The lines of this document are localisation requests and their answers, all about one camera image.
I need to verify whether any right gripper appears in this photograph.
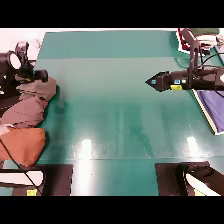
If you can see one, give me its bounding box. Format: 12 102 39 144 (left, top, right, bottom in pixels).
163 70 193 93

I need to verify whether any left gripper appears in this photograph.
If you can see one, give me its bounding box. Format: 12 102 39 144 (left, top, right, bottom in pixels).
33 69 50 83

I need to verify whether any grey-brown garment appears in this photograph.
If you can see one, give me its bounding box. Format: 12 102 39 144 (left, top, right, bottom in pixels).
15 77 58 102

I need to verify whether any mauve garment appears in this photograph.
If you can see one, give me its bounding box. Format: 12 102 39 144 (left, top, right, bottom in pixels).
0 95 50 130

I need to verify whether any dark red garment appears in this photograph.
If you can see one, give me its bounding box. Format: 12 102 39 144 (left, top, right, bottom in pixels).
177 27 195 55

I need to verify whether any white garment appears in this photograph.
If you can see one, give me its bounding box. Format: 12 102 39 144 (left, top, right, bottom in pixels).
199 34 222 52

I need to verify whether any green garment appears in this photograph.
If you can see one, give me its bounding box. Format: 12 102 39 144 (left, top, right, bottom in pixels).
195 27 222 37

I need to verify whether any orange garment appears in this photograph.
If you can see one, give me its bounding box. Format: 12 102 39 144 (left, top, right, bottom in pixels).
0 127 47 168

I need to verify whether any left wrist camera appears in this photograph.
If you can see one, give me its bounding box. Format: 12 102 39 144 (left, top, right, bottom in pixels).
15 41 32 68

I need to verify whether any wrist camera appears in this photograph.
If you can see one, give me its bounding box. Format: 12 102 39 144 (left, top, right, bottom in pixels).
15 41 32 68
180 28 205 82

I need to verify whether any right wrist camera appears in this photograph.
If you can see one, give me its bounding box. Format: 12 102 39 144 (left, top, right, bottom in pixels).
180 28 205 82

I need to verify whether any black cable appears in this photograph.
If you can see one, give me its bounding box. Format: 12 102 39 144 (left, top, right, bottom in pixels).
199 51 224 69
0 138 44 197

